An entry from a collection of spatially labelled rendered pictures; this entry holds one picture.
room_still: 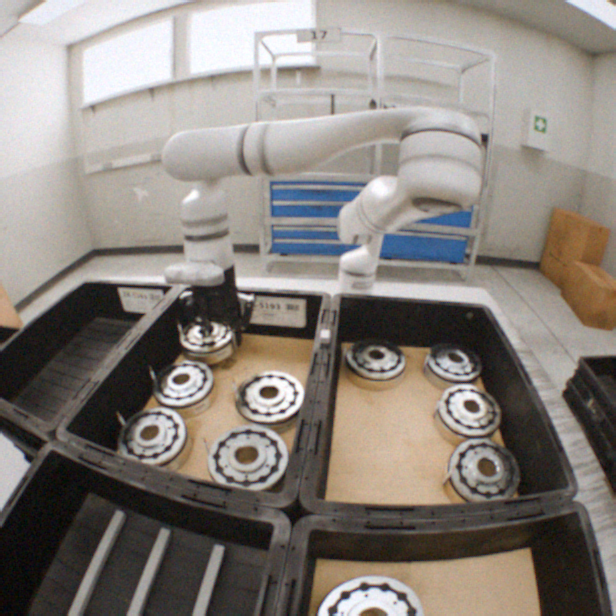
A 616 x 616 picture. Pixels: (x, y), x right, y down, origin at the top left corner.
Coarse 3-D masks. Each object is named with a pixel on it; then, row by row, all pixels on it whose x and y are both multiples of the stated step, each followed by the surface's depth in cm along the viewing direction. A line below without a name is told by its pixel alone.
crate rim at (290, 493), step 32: (256, 288) 59; (320, 320) 49; (128, 352) 42; (320, 352) 42; (96, 384) 36; (96, 448) 27; (160, 480) 25; (192, 480) 26; (288, 480) 26; (288, 512) 25
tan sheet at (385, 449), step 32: (416, 352) 58; (352, 384) 51; (416, 384) 50; (480, 384) 49; (352, 416) 45; (384, 416) 45; (416, 416) 44; (352, 448) 40; (384, 448) 40; (416, 448) 39; (448, 448) 39; (352, 480) 36; (384, 480) 35; (416, 480) 35
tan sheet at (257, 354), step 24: (264, 336) 62; (240, 360) 56; (264, 360) 56; (288, 360) 56; (216, 384) 51; (216, 408) 46; (192, 432) 42; (216, 432) 42; (288, 432) 43; (192, 456) 38
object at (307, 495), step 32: (512, 352) 41; (320, 384) 37; (320, 416) 33; (544, 416) 30; (320, 448) 29; (576, 480) 22; (320, 512) 23; (352, 512) 23; (384, 512) 23; (416, 512) 23; (448, 512) 22; (480, 512) 22
